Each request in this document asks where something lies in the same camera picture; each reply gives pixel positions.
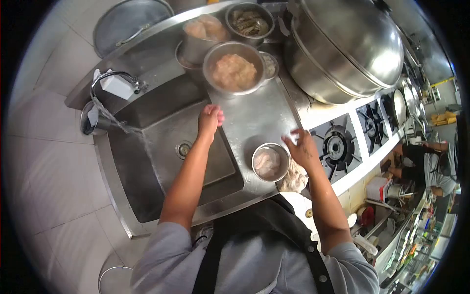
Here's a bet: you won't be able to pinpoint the person's left hand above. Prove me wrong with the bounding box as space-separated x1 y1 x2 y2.
198 104 225 139

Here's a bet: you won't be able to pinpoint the person's right hand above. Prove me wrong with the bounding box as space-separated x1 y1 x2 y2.
281 128 321 170

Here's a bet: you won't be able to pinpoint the person's left fingers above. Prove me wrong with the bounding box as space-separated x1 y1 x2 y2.
203 104 225 128

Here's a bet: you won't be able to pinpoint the person's right fingers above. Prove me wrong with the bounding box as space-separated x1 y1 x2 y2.
281 128 312 153

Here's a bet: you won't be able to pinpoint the small steel bowl with fish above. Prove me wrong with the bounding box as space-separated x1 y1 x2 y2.
251 143 291 183

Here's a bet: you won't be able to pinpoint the gas stove burner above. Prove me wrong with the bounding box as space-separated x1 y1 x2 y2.
355 99 390 155
309 113 364 184
380 93 400 135

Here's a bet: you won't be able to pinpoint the white cloth rag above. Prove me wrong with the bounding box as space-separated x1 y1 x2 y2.
278 159 309 194

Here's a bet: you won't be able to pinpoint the large steel bowl with mince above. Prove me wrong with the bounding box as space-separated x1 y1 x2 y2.
202 41 267 98

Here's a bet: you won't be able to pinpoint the stainless steel sink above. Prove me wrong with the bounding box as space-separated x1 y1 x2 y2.
93 72 246 239

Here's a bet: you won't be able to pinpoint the small steel dish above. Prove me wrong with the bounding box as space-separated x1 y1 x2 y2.
259 51 280 81

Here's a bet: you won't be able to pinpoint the steel pot with pale pieces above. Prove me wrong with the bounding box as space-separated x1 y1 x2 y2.
181 14 232 65

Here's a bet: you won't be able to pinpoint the steel bowl with shrimp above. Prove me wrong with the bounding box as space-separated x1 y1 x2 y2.
225 2 276 48

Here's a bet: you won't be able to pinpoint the large steel steamer pot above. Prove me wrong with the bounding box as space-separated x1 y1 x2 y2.
283 0 405 105

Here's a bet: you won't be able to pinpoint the white box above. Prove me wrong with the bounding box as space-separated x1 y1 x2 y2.
93 69 135 100

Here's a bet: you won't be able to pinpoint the steel faucet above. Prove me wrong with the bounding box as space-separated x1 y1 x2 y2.
90 71 149 99

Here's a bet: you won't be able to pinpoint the steel wok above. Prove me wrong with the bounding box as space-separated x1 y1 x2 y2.
392 89 408 127

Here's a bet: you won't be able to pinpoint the steel prep counter with utensils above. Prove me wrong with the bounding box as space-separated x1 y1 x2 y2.
345 176 434 283

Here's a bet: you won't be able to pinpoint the person's body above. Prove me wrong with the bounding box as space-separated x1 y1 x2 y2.
130 194 380 294

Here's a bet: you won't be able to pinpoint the round steel lid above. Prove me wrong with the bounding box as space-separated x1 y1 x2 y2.
93 0 175 59

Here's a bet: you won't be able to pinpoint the steel cup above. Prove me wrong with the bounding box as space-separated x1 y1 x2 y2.
79 101 112 136

